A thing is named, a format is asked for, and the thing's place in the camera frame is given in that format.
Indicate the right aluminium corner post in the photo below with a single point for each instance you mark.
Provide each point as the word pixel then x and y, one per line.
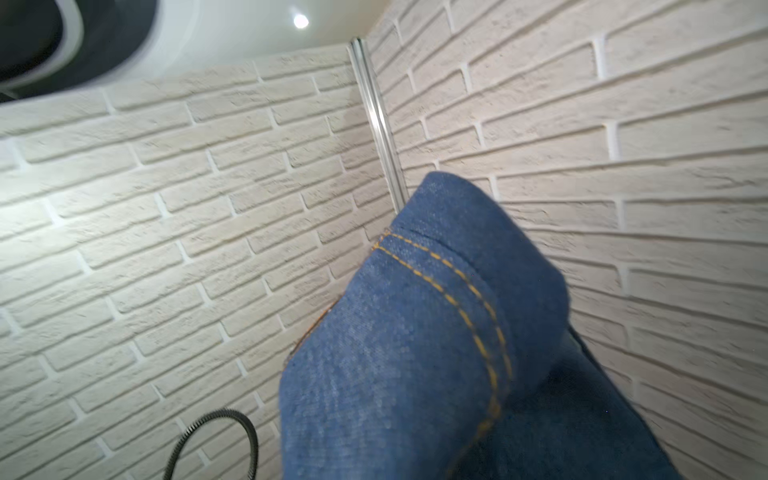
pixel 378 121

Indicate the blue denim jeans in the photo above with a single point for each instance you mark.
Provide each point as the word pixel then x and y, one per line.
pixel 450 355

